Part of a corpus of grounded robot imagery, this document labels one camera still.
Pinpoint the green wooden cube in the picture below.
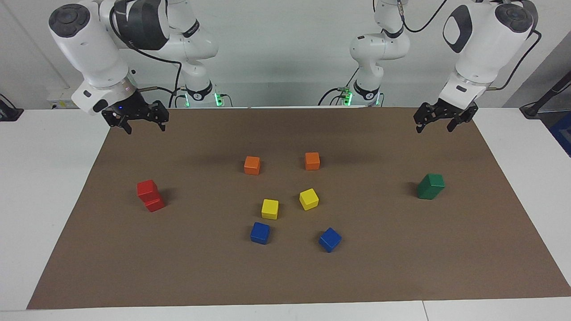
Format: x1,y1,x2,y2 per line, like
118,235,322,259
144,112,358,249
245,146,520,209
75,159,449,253
423,173,446,191
417,182,441,200

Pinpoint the white power strip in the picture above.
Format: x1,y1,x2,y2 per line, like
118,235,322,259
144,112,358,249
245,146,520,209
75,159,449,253
47,87,86,110

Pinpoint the black stand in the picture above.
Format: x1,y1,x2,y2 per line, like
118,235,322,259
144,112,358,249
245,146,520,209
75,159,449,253
520,71,571,119

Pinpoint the blue crate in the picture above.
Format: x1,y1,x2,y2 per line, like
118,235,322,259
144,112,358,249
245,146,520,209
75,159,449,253
550,111,571,157

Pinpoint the small black floor object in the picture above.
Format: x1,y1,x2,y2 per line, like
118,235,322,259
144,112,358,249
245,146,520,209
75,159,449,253
0,94,24,122

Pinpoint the yellow wooden cube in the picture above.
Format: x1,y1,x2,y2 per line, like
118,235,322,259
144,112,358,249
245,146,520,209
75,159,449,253
299,188,319,211
261,199,279,220

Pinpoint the brown table mat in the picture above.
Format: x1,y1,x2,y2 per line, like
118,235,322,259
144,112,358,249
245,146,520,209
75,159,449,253
27,107,571,309

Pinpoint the blue wooden cube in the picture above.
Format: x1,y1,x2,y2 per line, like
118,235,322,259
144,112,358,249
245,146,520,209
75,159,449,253
319,227,342,253
250,222,270,245

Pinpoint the black base cable bundle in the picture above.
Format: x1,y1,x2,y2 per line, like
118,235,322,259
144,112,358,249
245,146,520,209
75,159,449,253
318,67,360,106
169,87,189,108

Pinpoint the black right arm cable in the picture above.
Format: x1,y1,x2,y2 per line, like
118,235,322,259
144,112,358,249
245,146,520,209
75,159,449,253
109,0,184,108

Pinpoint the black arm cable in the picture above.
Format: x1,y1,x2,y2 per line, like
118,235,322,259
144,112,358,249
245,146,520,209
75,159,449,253
109,0,184,108
398,0,542,91

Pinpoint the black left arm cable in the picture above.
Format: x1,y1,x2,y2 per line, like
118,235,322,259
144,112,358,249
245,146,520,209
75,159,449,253
398,0,542,91

